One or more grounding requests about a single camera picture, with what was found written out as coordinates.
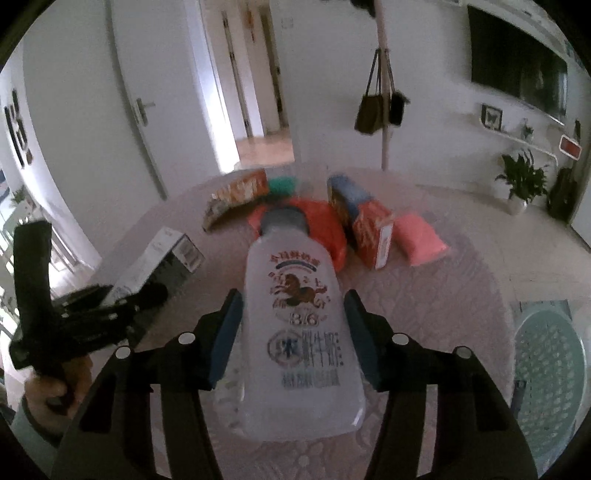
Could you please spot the orange snack packet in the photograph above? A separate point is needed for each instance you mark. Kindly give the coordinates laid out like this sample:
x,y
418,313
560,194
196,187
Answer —
x,y
235,191

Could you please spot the small black bag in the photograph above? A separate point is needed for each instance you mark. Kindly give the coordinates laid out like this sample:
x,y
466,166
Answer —
x,y
397,108

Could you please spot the pink floral tablecloth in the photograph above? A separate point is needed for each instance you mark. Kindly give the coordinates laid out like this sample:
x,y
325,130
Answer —
x,y
438,300

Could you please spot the wall-mounted television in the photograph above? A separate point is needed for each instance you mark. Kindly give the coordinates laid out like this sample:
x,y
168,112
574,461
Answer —
x,y
508,60

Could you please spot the orange plastic bag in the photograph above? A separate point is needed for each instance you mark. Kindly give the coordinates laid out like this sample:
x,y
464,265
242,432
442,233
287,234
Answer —
x,y
323,226

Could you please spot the blue packet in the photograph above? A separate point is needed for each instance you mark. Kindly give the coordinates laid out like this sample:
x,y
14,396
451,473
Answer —
x,y
348,191

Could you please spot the brown tote bag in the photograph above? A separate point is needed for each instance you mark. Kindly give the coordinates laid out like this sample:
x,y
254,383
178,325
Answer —
x,y
369,113

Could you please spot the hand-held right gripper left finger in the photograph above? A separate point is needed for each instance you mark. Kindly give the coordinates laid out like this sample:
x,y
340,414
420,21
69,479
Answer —
x,y
226,341

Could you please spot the black wall photo frames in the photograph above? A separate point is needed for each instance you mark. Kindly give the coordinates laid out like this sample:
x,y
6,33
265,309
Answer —
x,y
18,129

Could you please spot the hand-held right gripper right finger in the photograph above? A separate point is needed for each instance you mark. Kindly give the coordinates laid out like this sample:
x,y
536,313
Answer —
x,y
360,337

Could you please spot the black and white carton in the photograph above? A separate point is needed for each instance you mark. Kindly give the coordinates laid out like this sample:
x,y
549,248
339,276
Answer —
x,y
157,258

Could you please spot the small shelf ornament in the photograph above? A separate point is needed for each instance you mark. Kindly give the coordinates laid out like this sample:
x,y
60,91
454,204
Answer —
x,y
527,131

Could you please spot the light blue plastic basket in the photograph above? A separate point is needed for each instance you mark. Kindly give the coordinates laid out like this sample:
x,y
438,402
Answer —
x,y
549,360

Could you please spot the white curved wall shelf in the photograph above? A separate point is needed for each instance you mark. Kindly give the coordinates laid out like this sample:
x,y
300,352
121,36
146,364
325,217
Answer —
x,y
535,145

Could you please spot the pink packet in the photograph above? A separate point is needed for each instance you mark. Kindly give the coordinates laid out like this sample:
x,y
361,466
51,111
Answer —
x,y
418,240

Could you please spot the black hat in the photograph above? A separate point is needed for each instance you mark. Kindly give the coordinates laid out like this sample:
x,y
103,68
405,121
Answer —
x,y
362,4

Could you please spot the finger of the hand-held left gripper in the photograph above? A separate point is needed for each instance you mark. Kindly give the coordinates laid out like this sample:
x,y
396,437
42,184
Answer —
x,y
87,293
138,297

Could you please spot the teal sponge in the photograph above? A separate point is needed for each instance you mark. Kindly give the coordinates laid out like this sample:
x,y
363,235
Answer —
x,y
281,184

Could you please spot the black butterfly picture frame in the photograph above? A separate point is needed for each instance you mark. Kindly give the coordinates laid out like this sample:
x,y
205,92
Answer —
x,y
491,117

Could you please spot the white plastic milk bottle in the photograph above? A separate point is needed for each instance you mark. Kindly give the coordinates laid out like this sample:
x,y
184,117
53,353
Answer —
x,y
295,258

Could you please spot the red and white wall box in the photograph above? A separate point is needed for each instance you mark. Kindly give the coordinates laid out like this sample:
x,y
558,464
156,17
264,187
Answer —
x,y
570,147

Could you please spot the person's left hand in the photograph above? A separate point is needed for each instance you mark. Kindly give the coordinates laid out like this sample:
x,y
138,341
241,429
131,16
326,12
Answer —
x,y
46,392

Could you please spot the white door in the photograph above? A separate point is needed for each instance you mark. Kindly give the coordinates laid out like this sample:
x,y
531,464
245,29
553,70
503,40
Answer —
x,y
184,92

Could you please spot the potted green plant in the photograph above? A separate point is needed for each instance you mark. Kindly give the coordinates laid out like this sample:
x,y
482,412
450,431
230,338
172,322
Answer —
x,y
519,177

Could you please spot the red hanging ornament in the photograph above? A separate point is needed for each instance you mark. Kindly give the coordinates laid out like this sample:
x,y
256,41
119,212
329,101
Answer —
x,y
250,18

